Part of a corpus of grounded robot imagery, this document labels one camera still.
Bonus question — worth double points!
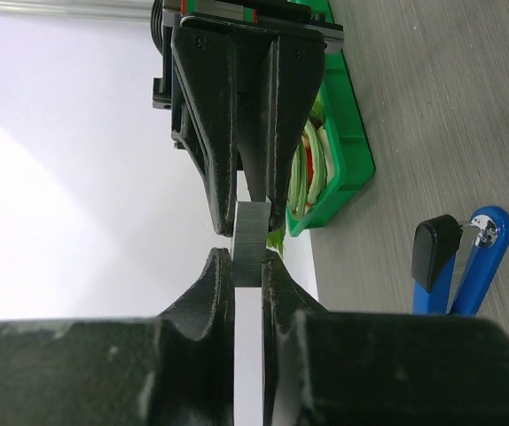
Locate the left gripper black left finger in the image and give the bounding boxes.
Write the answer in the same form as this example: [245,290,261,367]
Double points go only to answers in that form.
[0,248,235,425]

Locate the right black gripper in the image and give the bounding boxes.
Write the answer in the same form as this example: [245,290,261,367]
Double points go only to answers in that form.
[150,1,344,236]

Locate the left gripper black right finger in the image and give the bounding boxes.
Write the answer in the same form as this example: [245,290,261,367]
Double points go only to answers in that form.
[262,251,509,425]

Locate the long grey staple strip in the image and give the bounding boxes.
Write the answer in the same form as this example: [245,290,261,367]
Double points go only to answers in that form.
[231,201,271,288]

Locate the blue stapler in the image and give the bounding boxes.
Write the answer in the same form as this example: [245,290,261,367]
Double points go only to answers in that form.
[411,205,509,316]

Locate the green plastic tray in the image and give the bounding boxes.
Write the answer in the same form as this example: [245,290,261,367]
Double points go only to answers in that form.
[286,0,377,237]

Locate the green toy long beans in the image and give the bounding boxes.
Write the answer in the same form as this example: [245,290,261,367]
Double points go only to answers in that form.
[287,119,334,220]

